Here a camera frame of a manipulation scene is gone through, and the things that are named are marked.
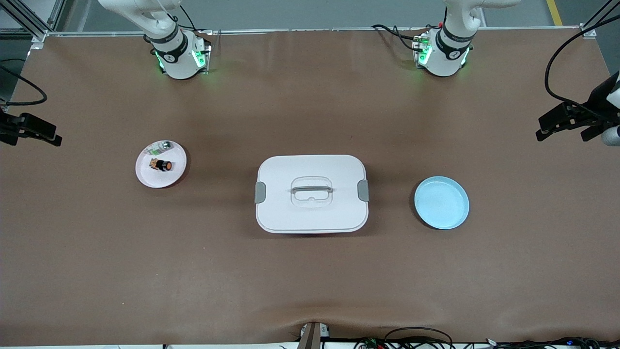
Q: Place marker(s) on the pink round plate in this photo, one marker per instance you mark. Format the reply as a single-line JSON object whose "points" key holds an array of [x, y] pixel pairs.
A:
{"points": [[162, 179]]}

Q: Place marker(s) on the light blue round plate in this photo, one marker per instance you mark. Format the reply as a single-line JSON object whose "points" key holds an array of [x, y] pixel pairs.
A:
{"points": [[441, 203]]}

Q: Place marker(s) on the white lidded storage box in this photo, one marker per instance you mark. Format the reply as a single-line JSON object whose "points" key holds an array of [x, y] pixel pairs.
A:
{"points": [[310, 218]]}

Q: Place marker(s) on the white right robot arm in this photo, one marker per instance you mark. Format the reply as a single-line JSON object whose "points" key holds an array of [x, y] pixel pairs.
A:
{"points": [[177, 58]]}

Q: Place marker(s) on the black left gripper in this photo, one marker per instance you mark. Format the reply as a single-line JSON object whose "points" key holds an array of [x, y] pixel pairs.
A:
{"points": [[599, 98]]}

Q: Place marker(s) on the orange push button switch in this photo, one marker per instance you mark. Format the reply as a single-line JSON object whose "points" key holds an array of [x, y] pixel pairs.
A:
{"points": [[164, 165]]}

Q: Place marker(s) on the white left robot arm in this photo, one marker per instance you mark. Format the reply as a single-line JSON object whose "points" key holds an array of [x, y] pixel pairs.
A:
{"points": [[448, 53]]}

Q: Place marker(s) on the aluminium frame post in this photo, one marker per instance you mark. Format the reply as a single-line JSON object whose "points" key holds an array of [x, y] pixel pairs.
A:
{"points": [[36, 31], [588, 29]]}

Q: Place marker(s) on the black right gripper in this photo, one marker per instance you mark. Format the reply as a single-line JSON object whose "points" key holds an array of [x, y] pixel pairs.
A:
{"points": [[6, 127]]}

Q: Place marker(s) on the green push button switch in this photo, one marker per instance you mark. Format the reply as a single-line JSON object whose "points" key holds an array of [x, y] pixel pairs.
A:
{"points": [[160, 147]]}

